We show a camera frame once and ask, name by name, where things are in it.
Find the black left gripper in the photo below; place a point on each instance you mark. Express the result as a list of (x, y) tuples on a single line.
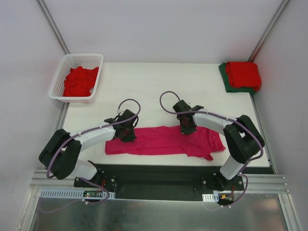
[(127, 135)]

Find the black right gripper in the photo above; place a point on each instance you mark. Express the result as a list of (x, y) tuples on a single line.
[(186, 130)]

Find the pink t shirt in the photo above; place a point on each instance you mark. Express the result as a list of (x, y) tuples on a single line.
[(169, 140)]

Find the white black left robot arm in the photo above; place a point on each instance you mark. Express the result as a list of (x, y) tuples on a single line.
[(61, 154)]

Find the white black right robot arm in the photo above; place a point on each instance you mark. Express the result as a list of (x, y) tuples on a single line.
[(242, 137)]

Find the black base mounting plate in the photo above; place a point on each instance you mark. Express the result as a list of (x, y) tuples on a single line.
[(146, 182)]

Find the folded green t shirt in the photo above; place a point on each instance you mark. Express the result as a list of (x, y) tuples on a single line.
[(228, 87)]

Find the crumpled red t shirt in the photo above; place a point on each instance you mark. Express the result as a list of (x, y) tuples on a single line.
[(79, 82)]

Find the folded red t shirt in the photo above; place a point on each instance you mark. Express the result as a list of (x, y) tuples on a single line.
[(243, 74)]

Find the white plastic laundry basket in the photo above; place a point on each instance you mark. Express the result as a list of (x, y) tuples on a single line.
[(74, 60)]

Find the right white slotted cable duct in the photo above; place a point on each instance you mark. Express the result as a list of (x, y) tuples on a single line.
[(210, 197)]

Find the white slotted cable duct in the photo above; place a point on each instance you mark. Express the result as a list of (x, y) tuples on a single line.
[(210, 197), (75, 194)]

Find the aluminium frame rail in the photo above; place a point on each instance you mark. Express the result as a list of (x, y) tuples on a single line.
[(40, 181)]

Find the left white slotted cable duct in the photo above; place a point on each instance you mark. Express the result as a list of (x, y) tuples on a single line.
[(75, 194)]

